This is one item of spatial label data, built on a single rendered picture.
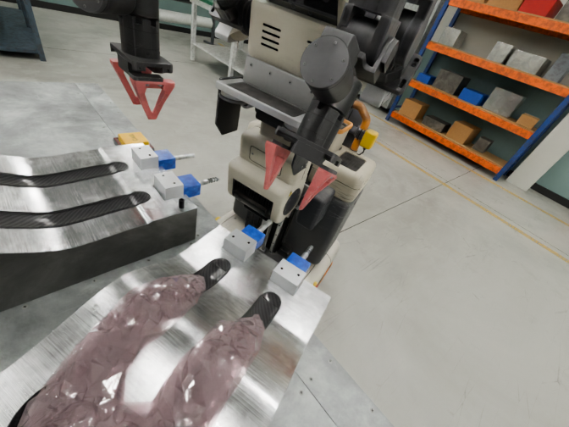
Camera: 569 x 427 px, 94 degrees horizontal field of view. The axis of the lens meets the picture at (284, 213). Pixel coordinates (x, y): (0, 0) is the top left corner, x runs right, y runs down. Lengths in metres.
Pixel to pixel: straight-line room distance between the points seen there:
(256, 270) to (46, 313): 0.32
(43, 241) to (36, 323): 0.12
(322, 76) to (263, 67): 0.42
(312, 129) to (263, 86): 0.37
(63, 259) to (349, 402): 0.48
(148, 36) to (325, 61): 0.30
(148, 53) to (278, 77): 0.31
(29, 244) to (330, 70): 0.45
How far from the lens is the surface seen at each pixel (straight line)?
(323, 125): 0.40
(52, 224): 0.55
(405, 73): 0.68
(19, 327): 0.54
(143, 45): 0.54
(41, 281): 0.54
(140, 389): 0.37
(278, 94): 0.73
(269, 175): 0.43
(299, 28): 0.72
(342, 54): 0.35
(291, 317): 0.46
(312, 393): 0.49
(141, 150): 0.65
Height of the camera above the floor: 1.24
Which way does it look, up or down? 38 degrees down
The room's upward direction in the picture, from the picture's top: 19 degrees clockwise
